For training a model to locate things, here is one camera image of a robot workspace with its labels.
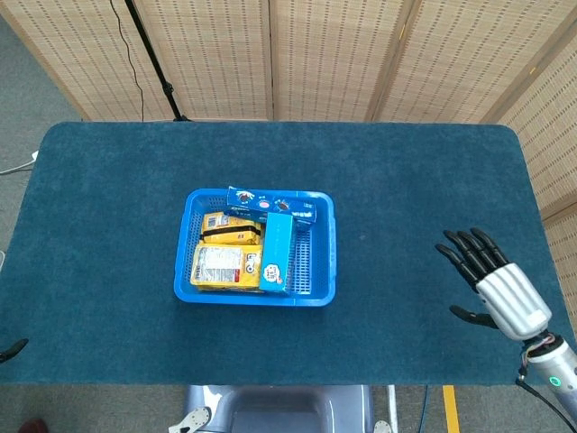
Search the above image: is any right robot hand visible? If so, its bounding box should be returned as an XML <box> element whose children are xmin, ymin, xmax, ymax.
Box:
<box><xmin>435</xmin><ymin>227</ymin><xmax>553</xmax><ymax>339</ymax></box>

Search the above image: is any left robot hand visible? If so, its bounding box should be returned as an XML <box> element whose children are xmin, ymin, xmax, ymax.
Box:
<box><xmin>0</xmin><ymin>338</ymin><xmax>29</xmax><ymax>364</ymax></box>

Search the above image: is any yellow red Lipo snack bag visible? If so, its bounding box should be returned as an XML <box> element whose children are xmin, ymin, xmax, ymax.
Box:
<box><xmin>189</xmin><ymin>243</ymin><xmax>264</xmax><ymax>293</ymax></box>

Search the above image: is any light blue cookie box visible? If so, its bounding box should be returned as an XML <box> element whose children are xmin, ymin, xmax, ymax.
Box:
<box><xmin>259</xmin><ymin>212</ymin><xmax>295</xmax><ymax>295</ymax></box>

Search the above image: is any yellow black-striped snack bag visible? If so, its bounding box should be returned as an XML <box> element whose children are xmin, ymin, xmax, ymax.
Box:
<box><xmin>199</xmin><ymin>211</ymin><xmax>267</xmax><ymax>246</ymax></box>

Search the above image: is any dark blue Oreo box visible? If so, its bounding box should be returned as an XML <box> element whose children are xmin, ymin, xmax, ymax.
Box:
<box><xmin>226</xmin><ymin>186</ymin><xmax>319</xmax><ymax>226</ymax></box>

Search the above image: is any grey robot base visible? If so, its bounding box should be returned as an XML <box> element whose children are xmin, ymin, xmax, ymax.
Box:
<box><xmin>169</xmin><ymin>384</ymin><xmax>393</xmax><ymax>433</ymax></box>

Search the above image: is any blue plastic perforated basket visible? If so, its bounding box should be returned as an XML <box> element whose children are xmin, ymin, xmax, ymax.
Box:
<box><xmin>173</xmin><ymin>188</ymin><xmax>338</xmax><ymax>309</ymax></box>

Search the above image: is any yellow floor tape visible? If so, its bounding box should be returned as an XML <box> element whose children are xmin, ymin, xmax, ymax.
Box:
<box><xmin>442</xmin><ymin>385</ymin><xmax>461</xmax><ymax>433</ymax></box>

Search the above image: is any teal table mat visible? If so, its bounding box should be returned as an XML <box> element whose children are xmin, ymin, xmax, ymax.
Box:
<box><xmin>0</xmin><ymin>121</ymin><xmax>577</xmax><ymax>387</ymax></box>

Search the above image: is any white floor strip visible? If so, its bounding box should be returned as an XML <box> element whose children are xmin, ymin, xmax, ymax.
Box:
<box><xmin>387</xmin><ymin>384</ymin><xmax>400</xmax><ymax>433</ymax></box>

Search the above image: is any bamboo folding screen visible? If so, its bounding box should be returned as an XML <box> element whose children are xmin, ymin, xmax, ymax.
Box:
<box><xmin>0</xmin><ymin>0</ymin><xmax>577</xmax><ymax>290</ymax></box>

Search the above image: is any black tripod stand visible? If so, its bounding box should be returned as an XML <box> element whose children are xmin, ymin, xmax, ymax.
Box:
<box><xmin>124</xmin><ymin>0</ymin><xmax>193</xmax><ymax>123</ymax></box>

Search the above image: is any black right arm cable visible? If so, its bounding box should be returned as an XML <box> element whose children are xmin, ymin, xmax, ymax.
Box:
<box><xmin>516</xmin><ymin>369</ymin><xmax>577</xmax><ymax>433</ymax></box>

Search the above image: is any blue floor cable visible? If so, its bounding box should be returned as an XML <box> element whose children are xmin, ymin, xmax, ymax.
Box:
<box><xmin>417</xmin><ymin>385</ymin><xmax>429</xmax><ymax>433</ymax></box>

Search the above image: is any white power cable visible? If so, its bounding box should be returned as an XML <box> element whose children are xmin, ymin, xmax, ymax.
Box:
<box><xmin>0</xmin><ymin>151</ymin><xmax>40</xmax><ymax>175</ymax></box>

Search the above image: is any thin black hanging cable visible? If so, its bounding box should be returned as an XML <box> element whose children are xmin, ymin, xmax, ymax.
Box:
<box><xmin>109</xmin><ymin>0</ymin><xmax>145</xmax><ymax>122</ymax></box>

